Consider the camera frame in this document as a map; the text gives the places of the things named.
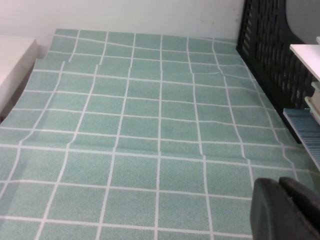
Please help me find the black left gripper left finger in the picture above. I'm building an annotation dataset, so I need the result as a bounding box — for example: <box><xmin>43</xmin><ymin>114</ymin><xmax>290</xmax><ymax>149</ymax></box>
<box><xmin>250</xmin><ymin>177</ymin><xmax>313</xmax><ymax>240</ymax></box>

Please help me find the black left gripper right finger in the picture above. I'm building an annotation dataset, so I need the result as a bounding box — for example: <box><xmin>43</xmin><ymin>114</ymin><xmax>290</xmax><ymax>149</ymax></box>
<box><xmin>279</xmin><ymin>176</ymin><xmax>320</xmax><ymax>240</ymax></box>

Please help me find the blue striped book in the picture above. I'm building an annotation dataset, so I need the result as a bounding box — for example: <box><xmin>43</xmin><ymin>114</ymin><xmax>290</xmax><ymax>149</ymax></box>
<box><xmin>282</xmin><ymin>107</ymin><xmax>320</xmax><ymax>172</ymax></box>

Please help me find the black mesh book holder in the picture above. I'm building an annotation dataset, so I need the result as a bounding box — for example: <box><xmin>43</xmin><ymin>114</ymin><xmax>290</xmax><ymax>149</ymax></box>
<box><xmin>236</xmin><ymin>0</ymin><xmax>320</xmax><ymax>145</ymax></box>

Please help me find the green checkered tablecloth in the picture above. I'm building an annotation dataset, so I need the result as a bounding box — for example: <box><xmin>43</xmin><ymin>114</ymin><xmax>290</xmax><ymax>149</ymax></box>
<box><xmin>0</xmin><ymin>28</ymin><xmax>320</xmax><ymax>240</ymax></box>

